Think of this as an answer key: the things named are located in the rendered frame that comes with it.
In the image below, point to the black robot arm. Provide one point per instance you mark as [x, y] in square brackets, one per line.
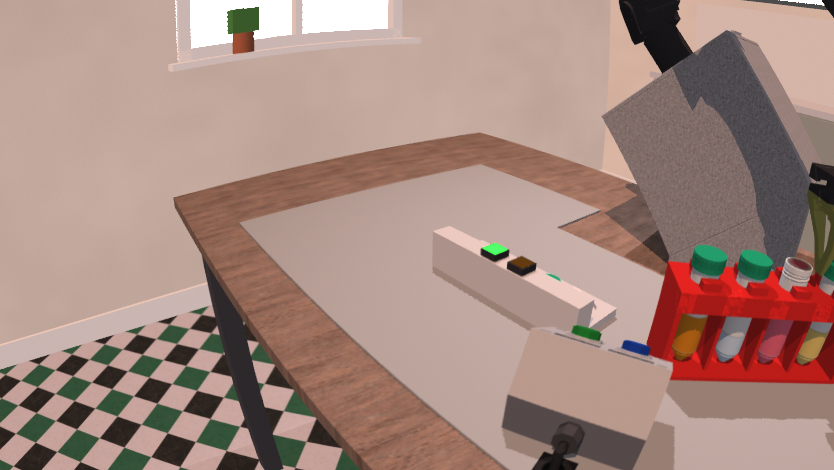
[655, 21]

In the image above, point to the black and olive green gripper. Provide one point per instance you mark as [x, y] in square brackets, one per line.
[821, 203]

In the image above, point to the light grey flat mat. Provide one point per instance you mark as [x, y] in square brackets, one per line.
[365, 259]

